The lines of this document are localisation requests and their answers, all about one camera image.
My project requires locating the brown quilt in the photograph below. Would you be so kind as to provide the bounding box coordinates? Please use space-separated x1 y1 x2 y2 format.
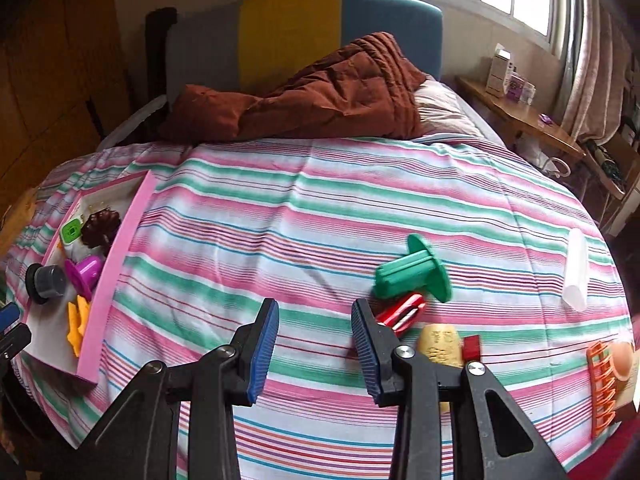
157 31 428 143

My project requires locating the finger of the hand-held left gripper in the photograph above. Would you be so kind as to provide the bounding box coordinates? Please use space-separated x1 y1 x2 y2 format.
0 301 33 367

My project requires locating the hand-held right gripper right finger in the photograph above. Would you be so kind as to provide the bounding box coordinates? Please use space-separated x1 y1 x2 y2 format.
351 298 568 480

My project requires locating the wooden side table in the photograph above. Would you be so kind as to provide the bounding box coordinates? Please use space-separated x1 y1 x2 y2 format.
455 75 586 161

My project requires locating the beige patterned curtain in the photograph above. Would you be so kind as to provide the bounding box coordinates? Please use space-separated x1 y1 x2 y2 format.
560 0 633 143

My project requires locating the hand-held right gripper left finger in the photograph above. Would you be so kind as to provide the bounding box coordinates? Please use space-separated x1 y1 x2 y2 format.
75 298 280 480

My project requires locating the peach toy egg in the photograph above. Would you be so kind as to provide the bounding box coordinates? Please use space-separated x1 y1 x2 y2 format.
611 340 637 383

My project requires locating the wooden shelf rack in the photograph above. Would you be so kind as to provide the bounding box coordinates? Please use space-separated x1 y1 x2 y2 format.
585 110 640 231

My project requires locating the pale yellow toy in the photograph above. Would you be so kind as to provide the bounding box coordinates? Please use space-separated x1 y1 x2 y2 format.
417 325 466 413

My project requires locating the pink storage box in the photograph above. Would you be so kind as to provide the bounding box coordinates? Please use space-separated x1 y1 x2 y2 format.
22 169 157 386

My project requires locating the white translucent tube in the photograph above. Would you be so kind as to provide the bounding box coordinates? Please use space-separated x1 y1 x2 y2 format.
561 228 588 309

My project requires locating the multicoloured padded headboard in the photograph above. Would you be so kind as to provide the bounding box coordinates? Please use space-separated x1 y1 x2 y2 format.
162 0 445 106

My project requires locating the tall white box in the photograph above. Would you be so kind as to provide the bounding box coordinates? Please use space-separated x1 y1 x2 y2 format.
486 45 513 97

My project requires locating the dark brown doll wig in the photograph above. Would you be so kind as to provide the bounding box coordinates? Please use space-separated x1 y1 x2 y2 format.
80 205 122 253

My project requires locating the pale pink pillow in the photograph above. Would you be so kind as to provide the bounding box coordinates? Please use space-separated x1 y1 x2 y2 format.
412 77 496 143

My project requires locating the green toy spool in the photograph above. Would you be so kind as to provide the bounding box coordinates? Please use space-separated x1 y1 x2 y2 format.
372 233 453 303

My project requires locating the shiny red toy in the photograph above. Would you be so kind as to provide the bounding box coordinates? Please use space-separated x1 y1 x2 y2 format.
375 294 427 337

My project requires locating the white bag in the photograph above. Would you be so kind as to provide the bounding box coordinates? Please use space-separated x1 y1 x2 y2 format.
515 135 573 178

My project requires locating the small purple box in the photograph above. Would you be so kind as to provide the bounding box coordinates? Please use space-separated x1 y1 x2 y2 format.
504 74 526 103

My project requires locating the orange toy piece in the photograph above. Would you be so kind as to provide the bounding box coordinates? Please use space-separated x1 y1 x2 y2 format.
66 295 93 358

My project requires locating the striped blanket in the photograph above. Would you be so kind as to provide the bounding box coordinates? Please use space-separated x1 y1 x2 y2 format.
0 132 633 480

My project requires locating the green and white thermometer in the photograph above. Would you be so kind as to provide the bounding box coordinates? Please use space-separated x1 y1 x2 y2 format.
59 219 82 261

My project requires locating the purple toy cup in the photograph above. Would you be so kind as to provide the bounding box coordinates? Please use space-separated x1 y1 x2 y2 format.
63 254 106 302

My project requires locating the wooden wardrobe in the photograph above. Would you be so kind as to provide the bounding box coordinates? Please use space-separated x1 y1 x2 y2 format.
0 0 133 211

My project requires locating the orange toy rack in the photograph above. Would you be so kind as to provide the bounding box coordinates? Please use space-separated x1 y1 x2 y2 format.
586 341 618 441

